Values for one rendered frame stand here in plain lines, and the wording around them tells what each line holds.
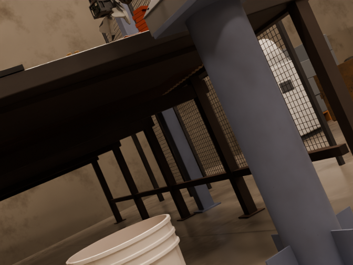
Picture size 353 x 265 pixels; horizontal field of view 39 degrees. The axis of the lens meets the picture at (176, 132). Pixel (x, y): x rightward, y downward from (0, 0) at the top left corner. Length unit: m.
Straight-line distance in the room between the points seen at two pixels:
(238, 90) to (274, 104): 0.11
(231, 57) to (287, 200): 0.42
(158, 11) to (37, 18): 6.00
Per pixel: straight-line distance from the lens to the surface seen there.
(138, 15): 2.71
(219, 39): 1.38
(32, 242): 6.69
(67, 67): 1.54
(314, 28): 1.99
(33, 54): 7.21
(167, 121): 3.71
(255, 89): 1.37
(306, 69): 7.10
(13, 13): 7.39
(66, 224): 6.79
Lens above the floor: 0.53
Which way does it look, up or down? 1 degrees up
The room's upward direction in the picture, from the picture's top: 24 degrees counter-clockwise
